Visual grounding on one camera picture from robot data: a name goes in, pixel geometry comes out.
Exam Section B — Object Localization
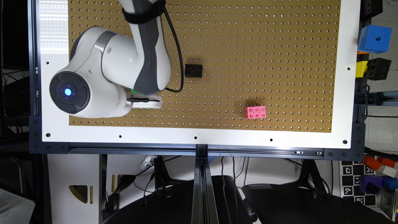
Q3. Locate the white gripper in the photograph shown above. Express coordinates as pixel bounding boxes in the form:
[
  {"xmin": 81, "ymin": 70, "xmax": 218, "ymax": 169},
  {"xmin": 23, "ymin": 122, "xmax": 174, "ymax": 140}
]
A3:
[{"xmin": 127, "ymin": 95, "xmax": 162, "ymax": 109}]

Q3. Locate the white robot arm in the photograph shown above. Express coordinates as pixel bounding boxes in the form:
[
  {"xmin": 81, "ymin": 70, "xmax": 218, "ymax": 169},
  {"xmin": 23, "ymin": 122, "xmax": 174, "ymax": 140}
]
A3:
[{"xmin": 49, "ymin": 1, "xmax": 171, "ymax": 118}]

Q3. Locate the black block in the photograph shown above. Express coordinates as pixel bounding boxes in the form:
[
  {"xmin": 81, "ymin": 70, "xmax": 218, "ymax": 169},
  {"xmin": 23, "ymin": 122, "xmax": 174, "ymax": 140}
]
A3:
[{"xmin": 184, "ymin": 64, "xmax": 203, "ymax": 78}]

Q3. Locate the pink studded block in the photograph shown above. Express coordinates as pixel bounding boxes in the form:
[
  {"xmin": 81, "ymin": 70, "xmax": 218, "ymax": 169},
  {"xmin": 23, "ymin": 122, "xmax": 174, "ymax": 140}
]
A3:
[{"xmin": 245, "ymin": 106, "xmax": 267, "ymax": 119}]

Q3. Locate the yellow block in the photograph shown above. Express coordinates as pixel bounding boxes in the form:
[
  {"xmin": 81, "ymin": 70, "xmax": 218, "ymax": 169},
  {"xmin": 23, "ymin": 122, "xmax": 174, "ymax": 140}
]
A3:
[{"xmin": 356, "ymin": 61, "xmax": 368, "ymax": 78}]

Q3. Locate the orange red block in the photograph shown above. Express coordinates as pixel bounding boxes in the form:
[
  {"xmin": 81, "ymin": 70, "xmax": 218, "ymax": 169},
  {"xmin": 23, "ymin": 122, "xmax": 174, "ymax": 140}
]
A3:
[{"xmin": 363, "ymin": 155, "xmax": 396, "ymax": 170}]

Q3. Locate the purple block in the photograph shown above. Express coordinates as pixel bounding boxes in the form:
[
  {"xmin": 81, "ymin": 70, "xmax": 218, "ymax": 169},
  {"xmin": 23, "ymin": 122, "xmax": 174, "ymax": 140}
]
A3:
[{"xmin": 359, "ymin": 175, "xmax": 383, "ymax": 195}]

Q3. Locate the black office chair left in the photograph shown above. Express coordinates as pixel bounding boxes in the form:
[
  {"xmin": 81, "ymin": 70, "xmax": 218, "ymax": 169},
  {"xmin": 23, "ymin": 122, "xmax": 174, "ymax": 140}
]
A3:
[{"xmin": 104, "ymin": 175, "xmax": 252, "ymax": 224}]

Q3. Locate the black office chair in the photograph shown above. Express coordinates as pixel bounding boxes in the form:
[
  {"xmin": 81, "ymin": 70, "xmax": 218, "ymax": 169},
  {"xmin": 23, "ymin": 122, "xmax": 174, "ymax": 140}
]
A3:
[
  {"xmin": 104, "ymin": 175, "xmax": 252, "ymax": 224},
  {"xmin": 242, "ymin": 184, "xmax": 393, "ymax": 224}
]

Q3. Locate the white cabinet panel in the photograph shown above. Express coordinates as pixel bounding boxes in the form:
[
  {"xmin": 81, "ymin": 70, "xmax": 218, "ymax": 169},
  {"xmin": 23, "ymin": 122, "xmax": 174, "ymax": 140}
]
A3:
[{"xmin": 47, "ymin": 154, "xmax": 102, "ymax": 224}]

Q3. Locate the brown pegboard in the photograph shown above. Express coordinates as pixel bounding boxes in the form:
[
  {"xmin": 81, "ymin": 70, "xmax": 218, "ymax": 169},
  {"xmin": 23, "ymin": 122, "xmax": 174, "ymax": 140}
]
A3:
[{"xmin": 69, "ymin": 0, "xmax": 342, "ymax": 133}]

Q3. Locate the black office chair right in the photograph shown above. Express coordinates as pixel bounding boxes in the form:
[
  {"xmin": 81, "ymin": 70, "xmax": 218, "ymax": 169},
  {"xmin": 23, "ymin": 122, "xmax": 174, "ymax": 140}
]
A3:
[{"xmin": 242, "ymin": 184, "xmax": 393, "ymax": 224}]

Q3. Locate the fiducial marker sheet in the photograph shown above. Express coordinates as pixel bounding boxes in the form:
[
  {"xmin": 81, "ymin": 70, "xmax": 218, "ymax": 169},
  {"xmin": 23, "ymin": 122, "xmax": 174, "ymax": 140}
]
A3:
[{"xmin": 340, "ymin": 161, "xmax": 377, "ymax": 206}]

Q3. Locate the black perforated cube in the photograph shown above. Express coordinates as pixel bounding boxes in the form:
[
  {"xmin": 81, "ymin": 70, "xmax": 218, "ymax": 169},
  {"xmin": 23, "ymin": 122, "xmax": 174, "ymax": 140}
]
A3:
[{"xmin": 363, "ymin": 58, "xmax": 392, "ymax": 80}]

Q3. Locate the blue cube with hole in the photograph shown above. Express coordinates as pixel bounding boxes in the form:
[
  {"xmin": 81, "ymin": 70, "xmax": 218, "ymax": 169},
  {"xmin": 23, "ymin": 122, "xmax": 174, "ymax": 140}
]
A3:
[{"xmin": 358, "ymin": 25, "xmax": 392, "ymax": 54}]

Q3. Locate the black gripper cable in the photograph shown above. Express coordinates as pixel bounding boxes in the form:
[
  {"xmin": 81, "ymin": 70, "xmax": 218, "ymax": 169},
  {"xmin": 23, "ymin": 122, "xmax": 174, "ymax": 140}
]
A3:
[{"xmin": 126, "ymin": 6, "xmax": 185, "ymax": 103}]

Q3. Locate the aluminium centre support rail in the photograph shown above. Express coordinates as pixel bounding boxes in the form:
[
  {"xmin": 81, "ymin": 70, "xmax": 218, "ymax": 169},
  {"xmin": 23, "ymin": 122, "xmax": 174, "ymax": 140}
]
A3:
[{"xmin": 191, "ymin": 144, "xmax": 219, "ymax": 224}]

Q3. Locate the white table frame board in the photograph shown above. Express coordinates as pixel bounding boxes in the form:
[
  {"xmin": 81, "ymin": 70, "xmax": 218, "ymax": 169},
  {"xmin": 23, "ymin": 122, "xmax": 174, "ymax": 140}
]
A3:
[{"xmin": 29, "ymin": 1, "xmax": 360, "ymax": 153}]

